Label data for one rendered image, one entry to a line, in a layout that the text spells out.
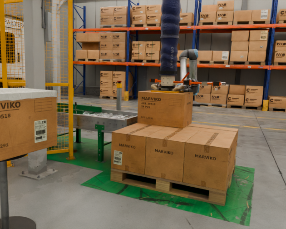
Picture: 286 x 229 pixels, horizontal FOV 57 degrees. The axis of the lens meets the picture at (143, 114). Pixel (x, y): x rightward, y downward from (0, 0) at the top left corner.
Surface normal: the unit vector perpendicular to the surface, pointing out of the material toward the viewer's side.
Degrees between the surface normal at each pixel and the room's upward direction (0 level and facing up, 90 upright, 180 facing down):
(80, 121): 90
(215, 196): 90
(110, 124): 90
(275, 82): 90
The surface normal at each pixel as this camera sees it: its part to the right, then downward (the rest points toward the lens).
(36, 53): 0.91, 0.10
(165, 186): -0.41, 0.12
